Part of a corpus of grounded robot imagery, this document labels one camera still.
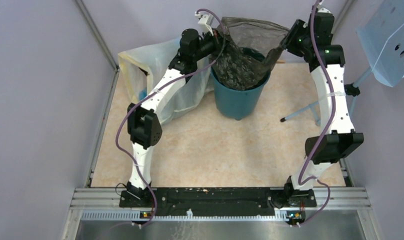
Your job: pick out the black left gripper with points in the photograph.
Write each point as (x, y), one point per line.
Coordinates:
(216, 39)

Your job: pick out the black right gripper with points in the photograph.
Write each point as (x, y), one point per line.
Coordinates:
(299, 26)

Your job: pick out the black plastic trash bag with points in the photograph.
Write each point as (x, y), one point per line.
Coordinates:
(252, 49)

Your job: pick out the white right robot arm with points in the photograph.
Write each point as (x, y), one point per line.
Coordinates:
(312, 40)

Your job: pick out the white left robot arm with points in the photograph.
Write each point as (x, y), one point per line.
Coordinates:
(143, 119)

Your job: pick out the teal plastic trash bin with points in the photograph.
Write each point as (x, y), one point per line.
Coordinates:
(238, 99)

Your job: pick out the white translucent trash bag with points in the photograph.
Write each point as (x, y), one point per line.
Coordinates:
(143, 69)

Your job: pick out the perforated light blue metal panel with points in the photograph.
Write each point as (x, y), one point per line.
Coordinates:
(381, 33)

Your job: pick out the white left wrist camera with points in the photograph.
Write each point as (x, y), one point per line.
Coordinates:
(205, 22)

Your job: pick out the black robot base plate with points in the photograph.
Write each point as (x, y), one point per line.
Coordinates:
(218, 201)

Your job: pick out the aluminium frame rails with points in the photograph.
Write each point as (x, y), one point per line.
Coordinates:
(344, 198)

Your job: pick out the white slotted cable duct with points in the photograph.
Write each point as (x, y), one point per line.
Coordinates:
(141, 216)

